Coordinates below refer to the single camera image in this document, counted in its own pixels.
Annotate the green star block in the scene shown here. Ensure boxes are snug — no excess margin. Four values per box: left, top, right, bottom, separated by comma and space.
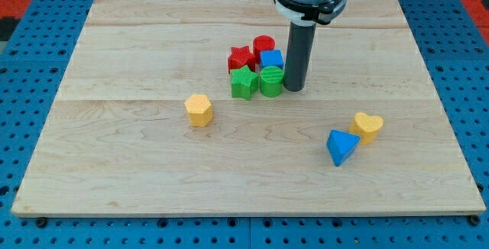
230, 65, 258, 101

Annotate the red star block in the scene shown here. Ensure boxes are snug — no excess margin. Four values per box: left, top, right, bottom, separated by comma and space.
228, 46, 257, 73

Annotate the green cylinder block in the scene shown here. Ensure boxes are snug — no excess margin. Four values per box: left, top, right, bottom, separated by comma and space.
260, 66, 284, 98

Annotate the red cylinder block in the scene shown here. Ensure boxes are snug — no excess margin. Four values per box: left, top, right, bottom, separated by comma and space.
252, 35, 275, 63

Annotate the yellow hexagon block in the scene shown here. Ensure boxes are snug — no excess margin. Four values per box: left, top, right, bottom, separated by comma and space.
184, 94, 213, 127

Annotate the blue cube block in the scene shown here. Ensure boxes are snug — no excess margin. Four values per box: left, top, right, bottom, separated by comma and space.
260, 50, 283, 70

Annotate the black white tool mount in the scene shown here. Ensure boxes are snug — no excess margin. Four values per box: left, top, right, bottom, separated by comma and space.
274, 0, 347, 26

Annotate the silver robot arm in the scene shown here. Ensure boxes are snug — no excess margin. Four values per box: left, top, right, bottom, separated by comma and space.
274, 0, 347, 92

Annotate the blue triangle block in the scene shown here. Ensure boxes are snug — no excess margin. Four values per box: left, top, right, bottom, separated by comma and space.
326, 130, 360, 167

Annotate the yellow heart block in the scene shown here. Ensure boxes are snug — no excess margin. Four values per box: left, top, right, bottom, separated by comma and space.
348, 112, 384, 145

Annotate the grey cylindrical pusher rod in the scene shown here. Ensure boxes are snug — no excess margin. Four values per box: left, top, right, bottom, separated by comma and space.
283, 22, 316, 92

